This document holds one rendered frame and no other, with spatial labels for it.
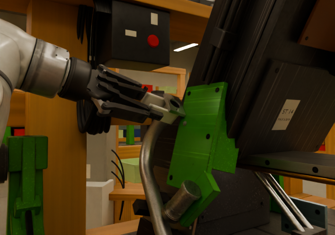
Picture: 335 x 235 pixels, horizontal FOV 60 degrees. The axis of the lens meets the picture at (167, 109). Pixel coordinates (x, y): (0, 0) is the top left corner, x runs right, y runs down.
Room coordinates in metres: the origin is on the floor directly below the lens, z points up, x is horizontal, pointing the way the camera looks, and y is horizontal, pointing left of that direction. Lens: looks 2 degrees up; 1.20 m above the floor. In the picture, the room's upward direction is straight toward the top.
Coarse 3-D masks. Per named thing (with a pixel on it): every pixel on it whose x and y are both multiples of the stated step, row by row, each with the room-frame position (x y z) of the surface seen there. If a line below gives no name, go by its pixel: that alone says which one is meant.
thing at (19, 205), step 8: (16, 200) 0.54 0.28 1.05; (40, 200) 0.56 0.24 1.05; (16, 208) 0.53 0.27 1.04; (24, 208) 0.54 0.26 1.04; (32, 208) 0.55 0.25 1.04; (40, 208) 0.58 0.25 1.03; (16, 216) 0.55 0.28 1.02; (40, 216) 0.57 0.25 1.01; (16, 224) 0.54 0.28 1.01; (32, 224) 0.54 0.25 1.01; (40, 224) 0.56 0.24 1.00; (16, 232) 0.54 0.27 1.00; (24, 232) 0.54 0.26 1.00; (32, 232) 0.53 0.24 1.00; (40, 232) 0.55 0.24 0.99
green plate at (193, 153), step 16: (192, 96) 0.60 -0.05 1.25; (208, 96) 0.56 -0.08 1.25; (224, 96) 0.53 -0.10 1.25; (192, 112) 0.58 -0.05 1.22; (208, 112) 0.54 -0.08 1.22; (224, 112) 0.55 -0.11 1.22; (192, 128) 0.57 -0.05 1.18; (208, 128) 0.53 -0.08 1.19; (224, 128) 0.55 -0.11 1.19; (176, 144) 0.60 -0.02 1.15; (192, 144) 0.56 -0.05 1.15; (208, 144) 0.52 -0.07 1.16; (224, 144) 0.55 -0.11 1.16; (176, 160) 0.59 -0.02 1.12; (192, 160) 0.55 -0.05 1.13; (208, 160) 0.51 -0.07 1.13; (224, 160) 0.55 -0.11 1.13; (176, 176) 0.57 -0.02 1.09; (192, 176) 0.53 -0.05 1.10
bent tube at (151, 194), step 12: (168, 96) 0.61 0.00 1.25; (168, 108) 0.59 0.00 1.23; (180, 108) 0.61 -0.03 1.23; (156, 120) 0.63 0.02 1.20; (156, 132) 0.64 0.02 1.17; (144, 144) 0.64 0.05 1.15; (144, 156) 0.64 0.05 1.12; (144, 168) 0.62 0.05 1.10; (144, 180) 0.60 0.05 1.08; (156, 192) 0.58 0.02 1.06; (156, 204) 0.56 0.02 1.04; (156, 216) 0.54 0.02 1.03; (156, 228) 0.52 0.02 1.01; (168, 228) 0.52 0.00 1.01
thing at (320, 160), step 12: (252, 156) 0.58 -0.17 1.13; (264, 156) 0.57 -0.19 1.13; (276, 156) 0.57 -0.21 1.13; (288, 156) 0.57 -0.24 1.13; (300, 156) 0.57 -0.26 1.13; (312, 156) 0.57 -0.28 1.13; (324, 156) 0.57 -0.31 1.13; (252, 168) 0.58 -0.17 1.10; (264, 168) 0.56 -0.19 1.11; (276, 168) 0.54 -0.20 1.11; (288, 168) 0.52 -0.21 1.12; (300, 168) 0.50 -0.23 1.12; (312, 168) 0.48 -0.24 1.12; (324, 168) 0.46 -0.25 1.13; (312, 180) 0.48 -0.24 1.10; (324, 180) 0.46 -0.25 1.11
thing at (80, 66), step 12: (72, 60) 0.49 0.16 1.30; (72, 72) 0.48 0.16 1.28; (84, 72) 0.49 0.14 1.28; (96, 72) 0.55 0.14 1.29; (72, 84) 0.48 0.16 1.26; (84, 84) 0.49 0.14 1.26; (96, 84) 0.52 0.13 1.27; (108, 84) 0.54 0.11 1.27; (60, 96) 0.50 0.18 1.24; (72, 96) 0.49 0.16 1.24; (84, 96) 0.50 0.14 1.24; (96, 96) 0.50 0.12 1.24; (108, 96) 0.52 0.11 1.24
